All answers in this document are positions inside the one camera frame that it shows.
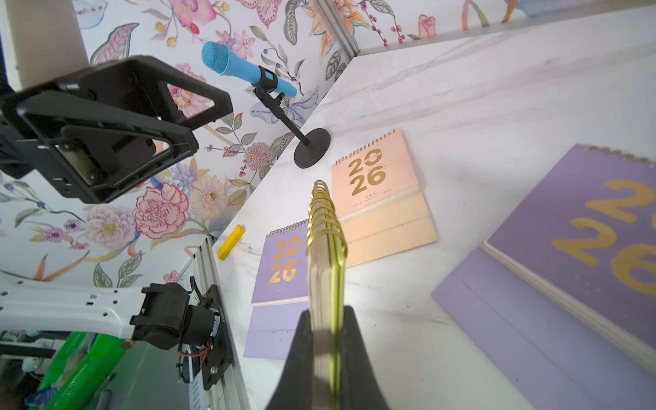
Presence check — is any yellow marker block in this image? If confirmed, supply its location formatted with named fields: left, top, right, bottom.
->
left=216, top=225, right=245, bottom=261

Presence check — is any peach calendar left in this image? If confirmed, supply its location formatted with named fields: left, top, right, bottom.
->
left=331, top=129, right=440, bottom=268

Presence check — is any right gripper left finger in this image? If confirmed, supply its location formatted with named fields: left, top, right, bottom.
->
left=266, top=310, right=314, bottom=410

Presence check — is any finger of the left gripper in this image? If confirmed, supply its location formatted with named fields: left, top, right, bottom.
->
left=38, top=104, right=198, bottom=204
left=56, top=56, right=233, bottom=130

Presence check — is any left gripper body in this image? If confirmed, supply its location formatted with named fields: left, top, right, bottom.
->
left=1, top=76, right=103, bottom=179

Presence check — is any yellow-green calendar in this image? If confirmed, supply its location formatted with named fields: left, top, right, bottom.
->
left=307, top=179, right=348, bottom=409

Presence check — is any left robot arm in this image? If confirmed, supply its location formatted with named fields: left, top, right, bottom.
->
left=1, top=56, right=232, bottom=390

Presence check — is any blue microphone on stand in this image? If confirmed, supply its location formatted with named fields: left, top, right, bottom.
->
left=202, top=42, right=331, bottom=169

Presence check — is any purple calendar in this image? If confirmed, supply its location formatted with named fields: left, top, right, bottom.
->
left=244, top=220, right=309, bottom=360
left=432, top=145, right=655, bottom=409

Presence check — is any aluminium mounting rail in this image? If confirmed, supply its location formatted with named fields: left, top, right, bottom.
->
left=188, top=238, right=249, bottom=409

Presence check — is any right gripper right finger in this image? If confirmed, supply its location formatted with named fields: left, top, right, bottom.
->
left=340, top=306, right=390, bottom=410

